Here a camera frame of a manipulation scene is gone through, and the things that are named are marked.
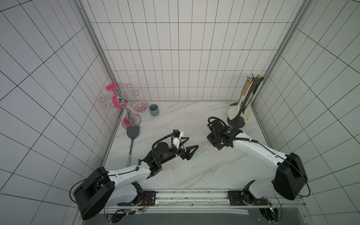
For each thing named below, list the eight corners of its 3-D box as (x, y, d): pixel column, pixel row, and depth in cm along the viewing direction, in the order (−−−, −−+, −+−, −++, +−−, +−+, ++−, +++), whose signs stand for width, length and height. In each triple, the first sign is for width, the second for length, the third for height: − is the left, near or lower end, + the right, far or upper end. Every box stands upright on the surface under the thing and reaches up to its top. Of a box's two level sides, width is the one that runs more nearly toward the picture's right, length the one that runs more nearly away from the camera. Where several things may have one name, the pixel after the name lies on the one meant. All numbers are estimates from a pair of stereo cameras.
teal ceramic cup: (149, 116, 111) (148, 111, 106) (151, 108, 116) (149, 104, 112) (158, 116, 111) (157, 111, 106) (159, 108, 116) (158, 104, 112)
